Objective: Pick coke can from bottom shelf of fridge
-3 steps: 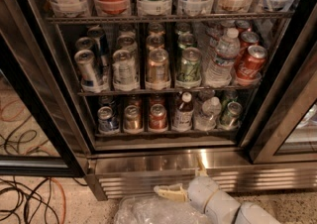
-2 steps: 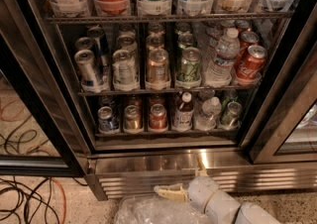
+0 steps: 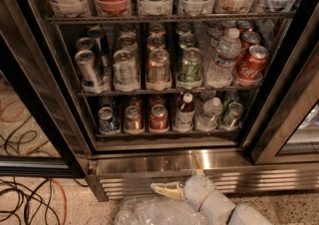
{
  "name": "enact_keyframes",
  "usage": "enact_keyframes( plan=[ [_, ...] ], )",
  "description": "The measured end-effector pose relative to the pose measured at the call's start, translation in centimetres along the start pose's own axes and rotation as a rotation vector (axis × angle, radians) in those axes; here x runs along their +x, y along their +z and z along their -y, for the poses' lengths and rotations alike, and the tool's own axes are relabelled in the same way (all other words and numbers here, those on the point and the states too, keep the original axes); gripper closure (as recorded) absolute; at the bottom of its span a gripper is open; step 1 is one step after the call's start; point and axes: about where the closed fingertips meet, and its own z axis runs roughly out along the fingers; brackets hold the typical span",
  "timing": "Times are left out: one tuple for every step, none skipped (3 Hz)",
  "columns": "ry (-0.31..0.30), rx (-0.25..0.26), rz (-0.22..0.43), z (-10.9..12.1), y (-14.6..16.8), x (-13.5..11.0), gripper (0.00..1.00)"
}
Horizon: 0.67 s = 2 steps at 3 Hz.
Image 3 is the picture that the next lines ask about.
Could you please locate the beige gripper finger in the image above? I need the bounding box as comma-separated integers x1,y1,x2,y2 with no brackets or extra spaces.
151,182,184,201
191,152,204,176

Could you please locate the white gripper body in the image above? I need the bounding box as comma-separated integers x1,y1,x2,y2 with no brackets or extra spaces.
184,175,215,211

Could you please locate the red coke can bottom shelf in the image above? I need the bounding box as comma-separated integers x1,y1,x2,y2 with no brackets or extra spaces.
150,105,168,130

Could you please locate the red coke can shelf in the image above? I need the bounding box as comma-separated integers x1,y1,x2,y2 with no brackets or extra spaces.
237,46,269,81
150,105,168,130

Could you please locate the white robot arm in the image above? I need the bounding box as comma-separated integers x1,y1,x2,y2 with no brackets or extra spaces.
151,153,273,225

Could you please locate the clear water bottle bottom shelf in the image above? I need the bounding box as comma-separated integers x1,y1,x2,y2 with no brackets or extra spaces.
195,98,222,131

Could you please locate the green can bottom shelf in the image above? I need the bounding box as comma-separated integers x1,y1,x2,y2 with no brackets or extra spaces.
220,102,244,130

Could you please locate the gold can bottom shelf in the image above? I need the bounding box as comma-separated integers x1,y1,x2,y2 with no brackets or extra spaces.
125,106,143,130

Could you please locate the blue can bottom shelf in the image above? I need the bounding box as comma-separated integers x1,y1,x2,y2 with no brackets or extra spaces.
98,107,120,134

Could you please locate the water bottle middle shelf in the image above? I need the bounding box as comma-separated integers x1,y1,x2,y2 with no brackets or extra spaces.
206,28,241,88

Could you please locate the stainless steel glass-door fridge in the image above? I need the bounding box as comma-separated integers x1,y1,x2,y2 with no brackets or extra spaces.
0,0,318,201

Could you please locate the green can middle shelf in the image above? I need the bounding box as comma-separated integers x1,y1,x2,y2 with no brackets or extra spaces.
176,47,202,89

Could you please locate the copper can middle shelf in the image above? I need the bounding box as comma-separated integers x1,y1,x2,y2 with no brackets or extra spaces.
147,49,170,85

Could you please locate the white can middle shelf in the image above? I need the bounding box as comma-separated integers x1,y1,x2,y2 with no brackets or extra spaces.
113,50,140,92

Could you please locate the red coke can middle shelf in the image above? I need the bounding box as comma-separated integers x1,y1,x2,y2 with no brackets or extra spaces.
237,46,269,81

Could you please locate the open fridge glass door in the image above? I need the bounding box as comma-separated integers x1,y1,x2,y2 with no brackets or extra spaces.
0,33,85,178

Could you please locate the silver slim can middle shelf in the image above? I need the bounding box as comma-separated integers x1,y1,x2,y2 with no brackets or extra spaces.
75,50,109,94

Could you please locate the blue slim can middle shelf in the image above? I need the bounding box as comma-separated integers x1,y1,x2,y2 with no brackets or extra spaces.
88,26,110,67

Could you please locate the clear plastic bag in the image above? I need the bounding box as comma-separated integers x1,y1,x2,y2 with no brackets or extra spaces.
115,196,208,225

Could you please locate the dark juice bottle white cap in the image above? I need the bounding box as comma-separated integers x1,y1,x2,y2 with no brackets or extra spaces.
173,93,194,132

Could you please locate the orange cable on floor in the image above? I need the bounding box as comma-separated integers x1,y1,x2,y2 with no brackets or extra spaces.
49,178,68,225

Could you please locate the black cable on floor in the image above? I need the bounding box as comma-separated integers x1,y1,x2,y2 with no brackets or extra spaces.
0,177,63,225

